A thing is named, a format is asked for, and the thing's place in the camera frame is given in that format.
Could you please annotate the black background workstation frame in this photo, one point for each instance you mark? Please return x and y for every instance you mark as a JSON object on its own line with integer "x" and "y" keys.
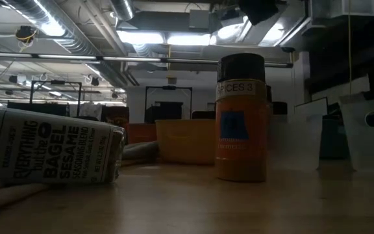
{"x": 168, "y": 87}
{"x": 57, "y": 82}

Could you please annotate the large silver spiral duct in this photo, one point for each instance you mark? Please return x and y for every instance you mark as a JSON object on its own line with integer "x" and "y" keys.
{"x": 76, "y": 45}

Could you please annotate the small silver spiral duct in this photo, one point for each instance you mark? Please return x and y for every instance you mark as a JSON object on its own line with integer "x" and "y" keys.
{"x": 122, "y": 9}

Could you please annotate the small yellow plastic bin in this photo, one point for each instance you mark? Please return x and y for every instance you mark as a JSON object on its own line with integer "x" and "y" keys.
{"x": 183, "y": 143}

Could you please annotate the gray ceiling box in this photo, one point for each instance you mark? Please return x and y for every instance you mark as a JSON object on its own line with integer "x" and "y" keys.
{"x": 199, "y": 19}

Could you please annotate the bagel sesame seasoning jar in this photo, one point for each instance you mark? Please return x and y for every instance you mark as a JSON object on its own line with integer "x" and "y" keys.
{"x": 54, "y": 149}

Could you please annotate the dark teal plastic bin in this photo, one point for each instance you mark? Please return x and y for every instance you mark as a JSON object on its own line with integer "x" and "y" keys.
{"x": 115, "y": 113}

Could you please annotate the pink cloth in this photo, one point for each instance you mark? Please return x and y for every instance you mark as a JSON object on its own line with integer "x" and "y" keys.
{"x": 5, "y": 195}

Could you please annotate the clear plastic bin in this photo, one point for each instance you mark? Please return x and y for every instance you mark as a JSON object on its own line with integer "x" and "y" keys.
{"x": 356, "y": 146}
{"x": 294, "y": 143}

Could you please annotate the ceiling light panel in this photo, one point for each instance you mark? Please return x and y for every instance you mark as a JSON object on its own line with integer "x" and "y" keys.
{"x": 53, "y": 29}
{"x": 141, "y": 38}
{"x": 188, "y": 39}

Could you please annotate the orange turmeric jar black lid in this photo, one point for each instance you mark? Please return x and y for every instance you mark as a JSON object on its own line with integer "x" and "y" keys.
{"x": 240, "y": 156}

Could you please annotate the gray cloth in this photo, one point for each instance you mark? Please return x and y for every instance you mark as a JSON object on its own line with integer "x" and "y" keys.
{"x": 141, "y": 151}

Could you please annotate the long horizontal ceiling pipe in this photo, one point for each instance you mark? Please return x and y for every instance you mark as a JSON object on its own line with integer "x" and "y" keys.
{"x": 60, "y": 57}

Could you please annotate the orange plastic bin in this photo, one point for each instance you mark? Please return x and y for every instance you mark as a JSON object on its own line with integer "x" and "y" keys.
{"x": 141, "y": 133}

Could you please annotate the white board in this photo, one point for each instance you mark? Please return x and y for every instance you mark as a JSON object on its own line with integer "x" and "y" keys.
{"x": 310, "y": 109}

